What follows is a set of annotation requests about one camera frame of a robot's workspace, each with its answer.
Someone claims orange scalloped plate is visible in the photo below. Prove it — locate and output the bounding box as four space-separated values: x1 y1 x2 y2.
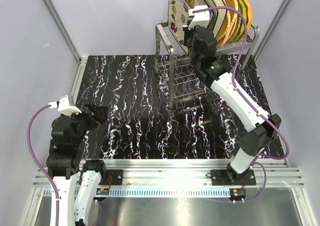
242 0 252 31

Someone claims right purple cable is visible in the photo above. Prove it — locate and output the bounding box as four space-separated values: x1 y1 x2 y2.
192 6 291 203

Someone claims steel wire dish rack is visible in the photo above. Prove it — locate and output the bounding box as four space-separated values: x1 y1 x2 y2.
154 20 261 110

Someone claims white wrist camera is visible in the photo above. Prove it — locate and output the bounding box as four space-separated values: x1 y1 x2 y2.
183 5 211 30
48 95 82 117

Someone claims aluminium mounting rail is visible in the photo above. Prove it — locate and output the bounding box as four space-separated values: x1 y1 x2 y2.
33 159 305 188

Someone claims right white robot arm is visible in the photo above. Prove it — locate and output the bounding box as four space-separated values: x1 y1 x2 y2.
183 26 282 185

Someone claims green scalloped plate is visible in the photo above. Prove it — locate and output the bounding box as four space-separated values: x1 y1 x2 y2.
229 0 245 42
234 0 247 42

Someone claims slotted cable duct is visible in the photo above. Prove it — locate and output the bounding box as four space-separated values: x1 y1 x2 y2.
43 188 232 198

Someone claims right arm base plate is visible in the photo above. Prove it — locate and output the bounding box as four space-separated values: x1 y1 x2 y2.
206 170 257 186

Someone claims white square plate black rim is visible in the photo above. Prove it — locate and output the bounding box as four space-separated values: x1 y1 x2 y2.
207 0 223 37

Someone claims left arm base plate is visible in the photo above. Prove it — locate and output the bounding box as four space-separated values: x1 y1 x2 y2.
100 170 124 186

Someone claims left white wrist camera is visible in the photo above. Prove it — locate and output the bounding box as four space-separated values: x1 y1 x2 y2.
48 95 82 117

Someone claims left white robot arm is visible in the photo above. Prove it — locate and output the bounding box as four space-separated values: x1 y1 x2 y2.
46 104 109 226

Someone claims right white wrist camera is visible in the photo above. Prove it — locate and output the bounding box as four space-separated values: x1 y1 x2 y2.
183 5 211 30

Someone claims woven bamboo tray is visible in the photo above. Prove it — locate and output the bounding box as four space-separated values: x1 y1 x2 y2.
223 0 238 44
217 0 235 48

